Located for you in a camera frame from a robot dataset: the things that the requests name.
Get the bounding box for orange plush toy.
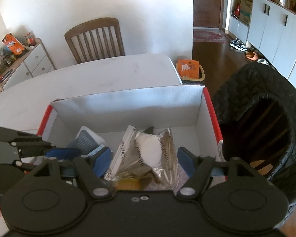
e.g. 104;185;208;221
115;178;151;190

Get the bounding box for white grey tissue pack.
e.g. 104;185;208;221
66;126;107;155

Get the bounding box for beige foil snack bag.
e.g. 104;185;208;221
104;125;179;190

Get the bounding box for blue wet wipes packet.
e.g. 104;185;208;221
88;145;112;159

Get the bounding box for black foil packet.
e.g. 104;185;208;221
144;126;154;134

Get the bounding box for red cardboard box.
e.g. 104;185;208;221
36;85;224;186

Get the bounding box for white drawer sideboard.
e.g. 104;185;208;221
0;38;56;93

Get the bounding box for black jacket on chair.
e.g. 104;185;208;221
212;62;296;213

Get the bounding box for orange bag in basket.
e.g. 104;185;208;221
175;59;205;84

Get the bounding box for orange chips bag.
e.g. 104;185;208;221
2;33;25;56

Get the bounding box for brown wooden chair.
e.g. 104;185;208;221
64;18;125;64

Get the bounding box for sneakers on floor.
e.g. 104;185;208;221
229;39;247;53

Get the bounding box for red patterned door rug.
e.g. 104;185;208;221
193;28;229;43

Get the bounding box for cardboard box in cabinet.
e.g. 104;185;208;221
239;0;252;25

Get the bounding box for brown entrance door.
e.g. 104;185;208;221
194;0;223;28

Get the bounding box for white wall cabinet unit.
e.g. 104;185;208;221
227;0;296;88

